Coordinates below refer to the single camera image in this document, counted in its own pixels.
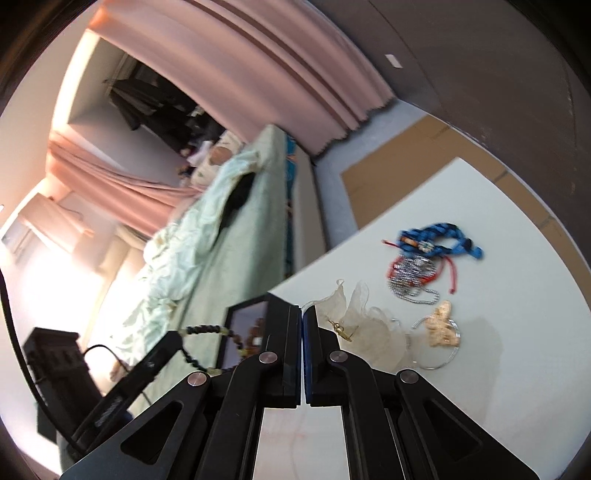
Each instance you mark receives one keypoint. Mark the hanging dark clothes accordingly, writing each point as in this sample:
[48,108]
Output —
[147,106]

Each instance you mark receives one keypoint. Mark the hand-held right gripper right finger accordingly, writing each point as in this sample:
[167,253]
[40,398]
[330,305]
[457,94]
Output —
[310,364]

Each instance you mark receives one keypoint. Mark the black garment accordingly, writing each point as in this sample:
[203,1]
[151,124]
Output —
[238,196]

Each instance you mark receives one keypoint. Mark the draped pink curtain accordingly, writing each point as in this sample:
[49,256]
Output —
[115,184]

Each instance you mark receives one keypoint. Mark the wide pink curtain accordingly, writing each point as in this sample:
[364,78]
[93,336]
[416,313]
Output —
[277,60]

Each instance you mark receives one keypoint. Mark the bed with green sheet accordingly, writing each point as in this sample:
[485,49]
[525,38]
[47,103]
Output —
[258,230]

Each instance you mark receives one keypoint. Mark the black jewelry tray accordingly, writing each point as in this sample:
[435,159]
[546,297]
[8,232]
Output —
[240,323]

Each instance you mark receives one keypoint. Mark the white air conditioner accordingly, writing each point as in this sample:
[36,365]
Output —
[46,217]

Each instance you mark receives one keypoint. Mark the white wall socket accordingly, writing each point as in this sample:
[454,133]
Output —
[393,60]

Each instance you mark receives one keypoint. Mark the dark cabinet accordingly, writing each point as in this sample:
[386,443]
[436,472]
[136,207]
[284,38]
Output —
[55,364]

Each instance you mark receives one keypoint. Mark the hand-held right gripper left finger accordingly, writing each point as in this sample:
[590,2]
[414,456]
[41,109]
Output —
[286,350]

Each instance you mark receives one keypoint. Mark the pale green duvet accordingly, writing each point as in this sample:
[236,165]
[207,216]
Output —
[194,221]

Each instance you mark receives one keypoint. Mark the flat brown cardboard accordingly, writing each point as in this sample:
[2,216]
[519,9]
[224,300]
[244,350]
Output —
[392,170]

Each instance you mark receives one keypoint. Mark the bear print pillow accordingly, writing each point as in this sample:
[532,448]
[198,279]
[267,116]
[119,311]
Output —
[214,157]

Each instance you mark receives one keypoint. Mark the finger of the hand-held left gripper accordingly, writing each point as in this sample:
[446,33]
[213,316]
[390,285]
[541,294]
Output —
[147,364]

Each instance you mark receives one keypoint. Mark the small gold earring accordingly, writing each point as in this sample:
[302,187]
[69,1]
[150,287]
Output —
[340,329]

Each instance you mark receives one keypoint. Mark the beige carved ornament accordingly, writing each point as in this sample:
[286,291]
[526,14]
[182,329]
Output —
[441,327]

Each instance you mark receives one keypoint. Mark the sheer organza pouch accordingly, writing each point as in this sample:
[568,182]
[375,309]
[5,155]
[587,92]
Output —
[369,318]

